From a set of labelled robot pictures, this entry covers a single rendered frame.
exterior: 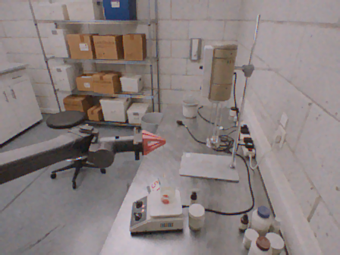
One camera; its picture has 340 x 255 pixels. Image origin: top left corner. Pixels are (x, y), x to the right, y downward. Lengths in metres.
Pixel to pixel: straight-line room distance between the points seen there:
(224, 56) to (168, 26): 2.15
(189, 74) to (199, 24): 0.63
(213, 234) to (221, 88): 0.57
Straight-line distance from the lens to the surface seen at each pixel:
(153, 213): 0.79
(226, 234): 0.87
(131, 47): 2.72
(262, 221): 0.83
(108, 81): 2.87
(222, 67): 0.86
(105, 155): 0.58
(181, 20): 2.94
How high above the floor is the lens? 1.45
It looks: 29 degrees down
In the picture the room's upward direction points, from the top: straight up
